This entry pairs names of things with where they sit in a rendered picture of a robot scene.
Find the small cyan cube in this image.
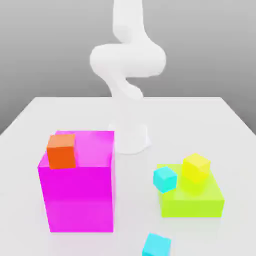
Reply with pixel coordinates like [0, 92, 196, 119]
[141, 232, 172, 256]
[152, 166, 178, 194]

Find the small orange cube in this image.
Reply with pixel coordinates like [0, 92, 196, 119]
[46, 133, 77, 170]

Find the small yellow cube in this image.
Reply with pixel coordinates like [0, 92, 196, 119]
[181, 152, 212, 184]

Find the large magenta box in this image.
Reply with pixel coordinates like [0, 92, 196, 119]
[37, 130, 116, 233]

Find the large lime green box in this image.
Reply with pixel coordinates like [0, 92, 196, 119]
[156, 163, 226, 218]

